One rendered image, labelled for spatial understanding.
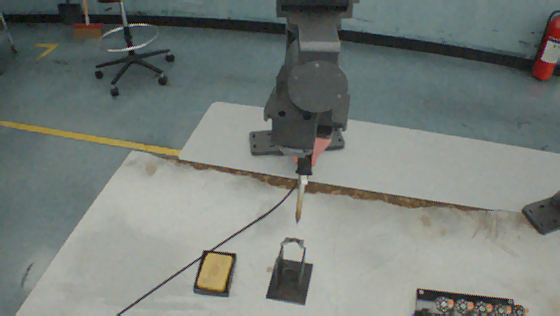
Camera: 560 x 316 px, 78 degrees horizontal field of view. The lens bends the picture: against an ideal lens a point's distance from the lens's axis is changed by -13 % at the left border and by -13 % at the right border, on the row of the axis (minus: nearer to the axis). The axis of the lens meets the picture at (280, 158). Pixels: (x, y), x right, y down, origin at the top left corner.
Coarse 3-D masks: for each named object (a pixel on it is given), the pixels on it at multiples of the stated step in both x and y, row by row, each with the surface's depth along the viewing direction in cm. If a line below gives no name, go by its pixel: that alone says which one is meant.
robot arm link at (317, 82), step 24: (312, 24) 37; (336, 24) 37; (312, 48) 34; (336, 48) 34; (288, 72) 37; (312, 72) 35; (336, 72) 35; (288, 96) 37; (312, 96) 37; (336, 96) 37
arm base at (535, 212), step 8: (544, 200) 70; (552, 200) 69; (528, 208) 69; (536, 208) 69; (544, 208) 69; (552, 208) 69; (528, 216) 68; (536, 216) 67; (544, 216) 67; (552, 216) 67; (536, 224) 66; (544, 224) 66; (552, 224) 66; (544, 232) 65
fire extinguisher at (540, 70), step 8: (552, 24) 235; (552, 32) 236; (544, 40) 245; (552, 40) 238; (544, 48) 246; (552, 48) 241; (544, 56) 248; (552, 56) 244; (536, 64) 256; (544, 64) 250; (552, 64) 248; (536, 72) 258; (544, 72) 254
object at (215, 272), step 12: (204, 252) 63; (216, 252) 62; (228, 252) 62; (204, 264) 60; (216, 264) 60; (228, 264) 60; (204, 276) 59; (216, 276) 59; (228, 276) 60; (192, 288) 57; (204, 288) 58; (216, 288) 57; (228, 288) 58
